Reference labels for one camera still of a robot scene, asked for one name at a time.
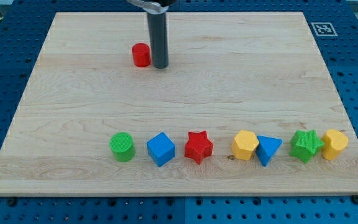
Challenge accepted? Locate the black robot end mount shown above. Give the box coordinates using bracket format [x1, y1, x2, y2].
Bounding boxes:
[150, 0, 177, 7]

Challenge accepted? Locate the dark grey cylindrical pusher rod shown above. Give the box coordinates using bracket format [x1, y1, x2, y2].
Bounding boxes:
[147, 12, 168, 69]

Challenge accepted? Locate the red cylinder block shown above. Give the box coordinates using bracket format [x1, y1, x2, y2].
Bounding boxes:
[132, 43, 151, 67]

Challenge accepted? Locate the light wooden board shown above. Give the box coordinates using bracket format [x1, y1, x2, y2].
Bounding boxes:
[0, 12, 358, 197]

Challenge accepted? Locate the blue cube block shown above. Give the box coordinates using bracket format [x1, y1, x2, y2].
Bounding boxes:
[146, 133, 175, 167]

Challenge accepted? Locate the green cylinder block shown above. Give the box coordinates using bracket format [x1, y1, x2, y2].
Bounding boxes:
[109, 132, 135, 162]

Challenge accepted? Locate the red star block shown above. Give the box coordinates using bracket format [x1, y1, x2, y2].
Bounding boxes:
[184, 131, 214, 165]

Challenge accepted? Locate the yellow hexagon block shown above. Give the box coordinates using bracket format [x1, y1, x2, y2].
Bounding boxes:
[231, 130, 259, 161]

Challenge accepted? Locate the white fiducial marker tag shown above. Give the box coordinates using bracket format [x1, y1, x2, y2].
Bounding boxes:
[311, 22, 337, 37]

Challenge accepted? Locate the blue triangle block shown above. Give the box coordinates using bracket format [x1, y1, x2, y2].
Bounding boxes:
[255, 135, 283, 167]

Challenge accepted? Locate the green star block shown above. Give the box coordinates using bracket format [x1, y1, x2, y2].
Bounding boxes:
[290, 129, 324, 164]

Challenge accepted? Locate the yellow heart block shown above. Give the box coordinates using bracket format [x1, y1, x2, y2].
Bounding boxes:
[321, 129, 349, 161]

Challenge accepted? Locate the black board stop screw left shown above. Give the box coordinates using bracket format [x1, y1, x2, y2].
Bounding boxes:
[6, 197, 17, 207]

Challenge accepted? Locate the black board stop screw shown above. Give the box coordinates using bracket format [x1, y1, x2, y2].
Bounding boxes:
[351, 195, 358, 205]
[6, 197, 17, 207]

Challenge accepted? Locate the black board stop screw right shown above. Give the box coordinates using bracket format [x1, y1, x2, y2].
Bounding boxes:
[351, 195, 358, 205]

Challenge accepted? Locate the grey cable loop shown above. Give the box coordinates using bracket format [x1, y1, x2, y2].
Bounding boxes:
[126, 0, 169, 14]

